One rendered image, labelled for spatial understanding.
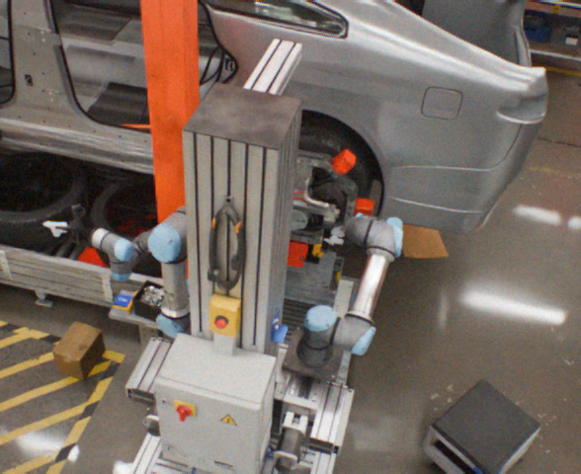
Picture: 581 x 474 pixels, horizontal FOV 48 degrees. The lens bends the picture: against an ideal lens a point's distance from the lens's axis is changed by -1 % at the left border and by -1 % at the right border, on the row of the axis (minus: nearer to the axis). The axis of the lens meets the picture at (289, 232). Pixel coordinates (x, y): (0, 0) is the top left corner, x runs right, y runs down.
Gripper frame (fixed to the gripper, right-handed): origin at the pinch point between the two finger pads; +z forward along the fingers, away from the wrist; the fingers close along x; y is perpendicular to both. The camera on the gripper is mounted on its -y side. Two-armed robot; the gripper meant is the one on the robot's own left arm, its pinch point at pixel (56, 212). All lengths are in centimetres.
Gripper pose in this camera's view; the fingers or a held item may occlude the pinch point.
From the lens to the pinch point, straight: 269.1
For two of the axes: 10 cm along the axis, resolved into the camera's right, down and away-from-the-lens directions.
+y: -1.3, 8.1, 5.7
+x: 4.7, -4.6, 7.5
